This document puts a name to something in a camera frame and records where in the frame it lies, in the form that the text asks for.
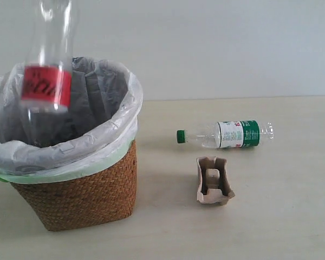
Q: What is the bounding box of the clear bottle green label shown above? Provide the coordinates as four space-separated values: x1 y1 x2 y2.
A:
176 120 274 149

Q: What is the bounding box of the clear bottle red label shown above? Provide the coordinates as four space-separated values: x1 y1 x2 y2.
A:
21 1 79 147

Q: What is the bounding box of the white and green bin liner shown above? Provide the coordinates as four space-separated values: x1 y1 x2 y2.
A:
0 57 143 184

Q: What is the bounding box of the brown woven wicker basket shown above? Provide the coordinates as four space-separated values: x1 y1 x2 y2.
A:
12 141 138 232

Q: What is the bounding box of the grey cardboard pulp tray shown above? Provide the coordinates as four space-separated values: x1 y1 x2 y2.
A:
196 157 235 206

